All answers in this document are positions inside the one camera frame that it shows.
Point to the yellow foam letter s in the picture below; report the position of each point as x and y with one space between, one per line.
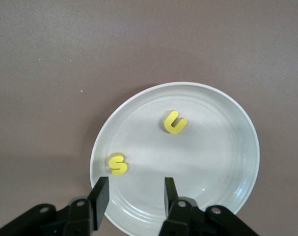
118 164

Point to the beige brown plate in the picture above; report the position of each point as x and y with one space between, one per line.
200 167

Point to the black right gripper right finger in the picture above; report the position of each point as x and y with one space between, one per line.
172 196

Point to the yellow foam letter u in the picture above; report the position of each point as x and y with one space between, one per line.
169 126

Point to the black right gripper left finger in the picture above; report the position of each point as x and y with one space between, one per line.
100 196

